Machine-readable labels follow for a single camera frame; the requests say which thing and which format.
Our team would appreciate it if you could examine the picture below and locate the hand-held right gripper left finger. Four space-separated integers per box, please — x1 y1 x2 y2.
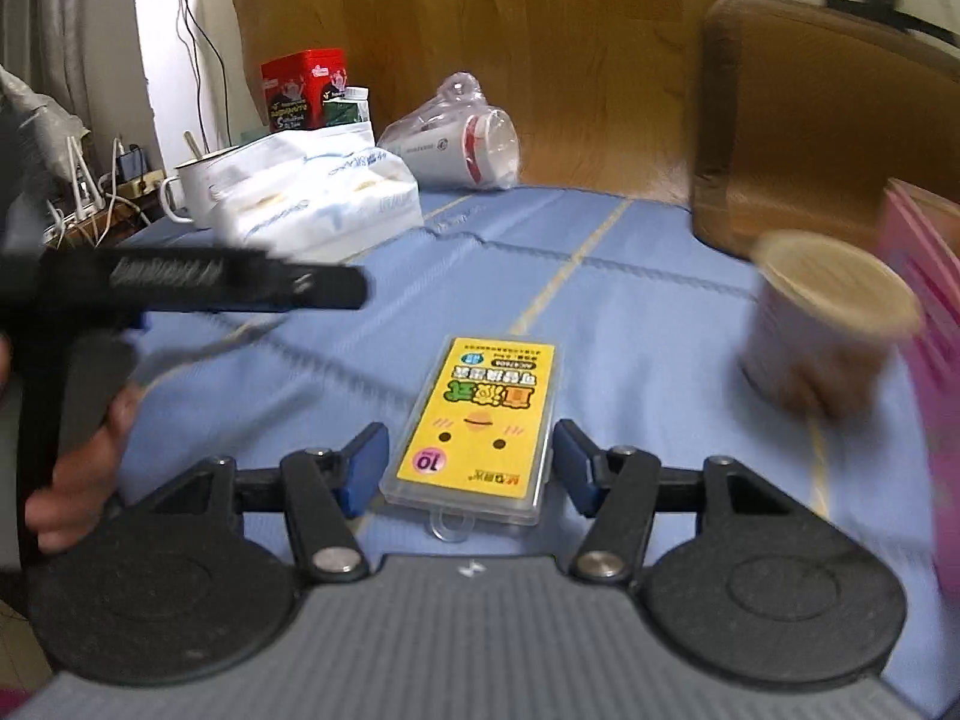
120 422 392 584

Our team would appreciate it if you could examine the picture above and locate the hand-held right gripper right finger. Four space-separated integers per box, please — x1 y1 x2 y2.
553 420 822 584

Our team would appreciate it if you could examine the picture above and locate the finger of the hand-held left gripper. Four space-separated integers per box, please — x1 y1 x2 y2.
289 262 371 313

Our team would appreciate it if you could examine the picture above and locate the clear case with yellow label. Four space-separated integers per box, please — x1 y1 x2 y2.
379 335 560 545

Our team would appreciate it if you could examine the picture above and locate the pink storage box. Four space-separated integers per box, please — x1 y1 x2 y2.
877 176 960 595

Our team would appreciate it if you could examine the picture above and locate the person's left hand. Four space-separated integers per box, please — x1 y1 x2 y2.
26 382 145 552

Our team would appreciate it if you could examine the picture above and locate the white tissue pack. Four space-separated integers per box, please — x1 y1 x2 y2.
210 157 425 257
225 124 376 175

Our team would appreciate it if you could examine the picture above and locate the white enamel mug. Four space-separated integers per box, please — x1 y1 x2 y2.
159 148 242 230

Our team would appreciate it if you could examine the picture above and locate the beige power strip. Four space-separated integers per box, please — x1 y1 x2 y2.
111 171 167 202

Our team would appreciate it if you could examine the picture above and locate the green and white carton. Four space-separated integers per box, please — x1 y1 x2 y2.
322 86 373 129

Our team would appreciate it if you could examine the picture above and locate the blue checked tablecloth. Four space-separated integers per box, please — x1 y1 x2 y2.
97 184 960 720

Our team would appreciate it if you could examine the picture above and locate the plastic bag with paper cups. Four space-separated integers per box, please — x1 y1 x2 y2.
376 73 521 193

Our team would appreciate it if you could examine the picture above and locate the red printed box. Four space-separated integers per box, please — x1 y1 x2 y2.
260 49 348 133

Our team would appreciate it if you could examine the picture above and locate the grey curtain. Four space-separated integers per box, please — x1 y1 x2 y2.
0 0 152 166

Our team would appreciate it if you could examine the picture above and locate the round snack tub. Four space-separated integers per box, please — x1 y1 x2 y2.
739 229 925 419

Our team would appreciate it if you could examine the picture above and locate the brown wooden panel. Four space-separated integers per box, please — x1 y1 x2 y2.
229 0 767 205

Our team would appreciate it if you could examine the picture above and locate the brown chair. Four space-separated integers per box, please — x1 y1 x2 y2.
690 0 960 257

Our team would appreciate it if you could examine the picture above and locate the thin black wall cable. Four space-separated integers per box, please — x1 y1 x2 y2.
161 0 227 152

